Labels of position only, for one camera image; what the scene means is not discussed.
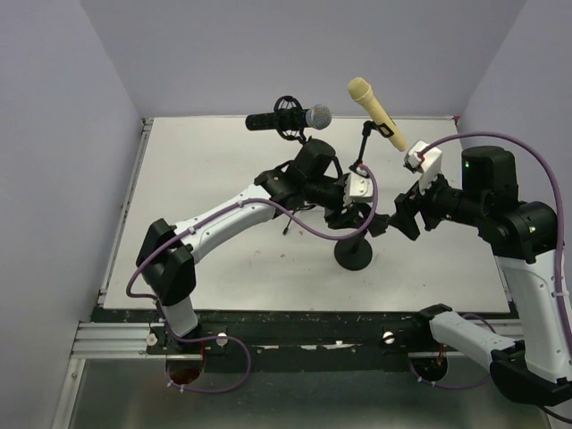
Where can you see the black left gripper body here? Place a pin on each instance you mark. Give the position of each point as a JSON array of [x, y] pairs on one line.
[[335, 218]]

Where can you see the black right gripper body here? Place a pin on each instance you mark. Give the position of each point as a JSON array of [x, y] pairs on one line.
[[435, 204]]

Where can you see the black round-base clip stand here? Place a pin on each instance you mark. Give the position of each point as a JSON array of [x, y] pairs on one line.
[[356, 253]]

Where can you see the black microphone with silver grille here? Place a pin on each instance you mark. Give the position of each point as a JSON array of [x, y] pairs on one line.
[[317, 117]]

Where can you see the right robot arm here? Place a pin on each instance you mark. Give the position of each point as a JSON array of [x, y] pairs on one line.
[[523, 237]]

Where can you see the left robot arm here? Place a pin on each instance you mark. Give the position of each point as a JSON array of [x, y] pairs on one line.
[[169, 253]]

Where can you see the black round-base stand, yellow mic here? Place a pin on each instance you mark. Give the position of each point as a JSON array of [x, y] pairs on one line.
[[368, 127]]

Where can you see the cream yellow microphone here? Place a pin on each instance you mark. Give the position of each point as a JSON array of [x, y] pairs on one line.
[[361, 93]]

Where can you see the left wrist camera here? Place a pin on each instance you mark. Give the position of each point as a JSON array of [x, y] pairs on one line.
[[357, 189]]

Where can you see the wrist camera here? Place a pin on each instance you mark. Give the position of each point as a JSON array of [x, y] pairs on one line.
[[357, 189], [428, 164]]

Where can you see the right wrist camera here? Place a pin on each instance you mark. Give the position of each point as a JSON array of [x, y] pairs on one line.
[[428, 164]]

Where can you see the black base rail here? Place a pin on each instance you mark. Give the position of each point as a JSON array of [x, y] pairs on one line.
[[231, 342]]

